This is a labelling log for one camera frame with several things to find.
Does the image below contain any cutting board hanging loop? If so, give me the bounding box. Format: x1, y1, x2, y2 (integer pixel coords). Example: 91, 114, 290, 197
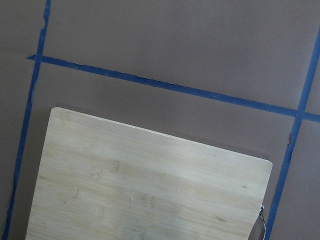
248, 205, 266, 240

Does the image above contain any wooden cutting board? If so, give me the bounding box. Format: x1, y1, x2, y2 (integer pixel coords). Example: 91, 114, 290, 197
26, 107, 273, 240

